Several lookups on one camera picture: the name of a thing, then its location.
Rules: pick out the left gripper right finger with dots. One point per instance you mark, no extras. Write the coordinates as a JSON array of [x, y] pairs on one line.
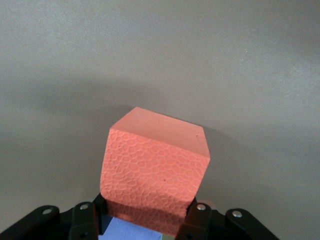
[[200, 225]]

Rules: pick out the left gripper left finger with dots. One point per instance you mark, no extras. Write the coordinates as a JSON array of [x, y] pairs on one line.
[[85, 222]]

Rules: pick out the green foam block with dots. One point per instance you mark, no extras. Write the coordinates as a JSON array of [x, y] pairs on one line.
[[167, 238]]

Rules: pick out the purple foam block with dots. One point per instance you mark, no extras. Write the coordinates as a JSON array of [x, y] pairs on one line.
[[125, 231]]

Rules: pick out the orange foam block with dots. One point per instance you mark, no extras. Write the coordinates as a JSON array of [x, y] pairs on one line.
[[155, 162]]

